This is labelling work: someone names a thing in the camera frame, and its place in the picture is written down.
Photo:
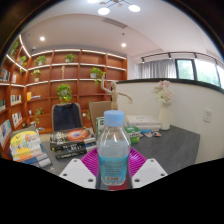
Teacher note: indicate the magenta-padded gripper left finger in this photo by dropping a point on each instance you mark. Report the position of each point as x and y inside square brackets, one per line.
[76, 171]

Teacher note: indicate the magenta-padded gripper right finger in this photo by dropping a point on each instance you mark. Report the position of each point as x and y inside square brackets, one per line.
[150, 171]

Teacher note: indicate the clear blue-capped water bottle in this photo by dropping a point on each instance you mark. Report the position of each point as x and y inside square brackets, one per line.
[113, 153]

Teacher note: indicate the dark book stack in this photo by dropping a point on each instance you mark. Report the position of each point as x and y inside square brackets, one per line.
[71, 138]

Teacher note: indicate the small green box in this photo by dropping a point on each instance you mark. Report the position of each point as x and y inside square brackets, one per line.
[134, 135]

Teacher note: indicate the tall green-white carton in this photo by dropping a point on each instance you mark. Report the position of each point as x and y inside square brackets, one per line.
[99, 126]

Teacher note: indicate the white box stack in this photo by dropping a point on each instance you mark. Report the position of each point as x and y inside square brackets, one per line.
[143, 121]

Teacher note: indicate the chair with dark jacket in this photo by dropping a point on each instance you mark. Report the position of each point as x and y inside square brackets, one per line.
[66, 116]

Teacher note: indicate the colourful book stack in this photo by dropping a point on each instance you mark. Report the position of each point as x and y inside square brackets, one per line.
[25, 146]

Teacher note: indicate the white vase with flowers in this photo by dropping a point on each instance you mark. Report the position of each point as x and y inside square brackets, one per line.
[164, 113]

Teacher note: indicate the brown chair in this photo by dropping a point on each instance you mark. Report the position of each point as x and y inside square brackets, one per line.
[98, 111]

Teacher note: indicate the wooden artist mannequin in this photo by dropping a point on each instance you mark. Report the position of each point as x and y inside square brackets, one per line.
[114, 95]

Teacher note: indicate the orange wooden shelf unit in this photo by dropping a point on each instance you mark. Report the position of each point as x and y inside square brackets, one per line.
[80, 86]

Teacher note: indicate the grey curtain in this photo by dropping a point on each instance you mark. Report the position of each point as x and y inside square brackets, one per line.
[156, 69]

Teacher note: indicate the window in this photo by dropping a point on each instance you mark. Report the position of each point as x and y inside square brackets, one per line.
[203, 71]

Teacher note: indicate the recessed ceiling light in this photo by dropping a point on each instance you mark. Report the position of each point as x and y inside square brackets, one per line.
[123, 44]
[42, 38]

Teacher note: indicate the branched round-bulb ceiling lamp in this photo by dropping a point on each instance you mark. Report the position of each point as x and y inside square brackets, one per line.
[115, 6]

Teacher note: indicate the white wall outlet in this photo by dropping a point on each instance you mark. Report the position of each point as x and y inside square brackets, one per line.
[208, 115]

